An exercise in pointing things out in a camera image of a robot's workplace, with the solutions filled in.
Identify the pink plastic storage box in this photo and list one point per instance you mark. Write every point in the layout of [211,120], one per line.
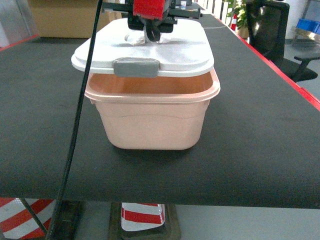
[161,113]

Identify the red white traffic cone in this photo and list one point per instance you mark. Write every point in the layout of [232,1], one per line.
[143,221]

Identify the cardboard box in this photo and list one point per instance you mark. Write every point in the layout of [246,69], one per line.
[64,18]

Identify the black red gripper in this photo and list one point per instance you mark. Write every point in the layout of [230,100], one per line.
[154,13]

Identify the white box lid grey latch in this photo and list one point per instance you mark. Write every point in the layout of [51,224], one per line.
[185,52]

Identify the red metal table frame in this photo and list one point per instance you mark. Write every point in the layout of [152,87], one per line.
[15,59]

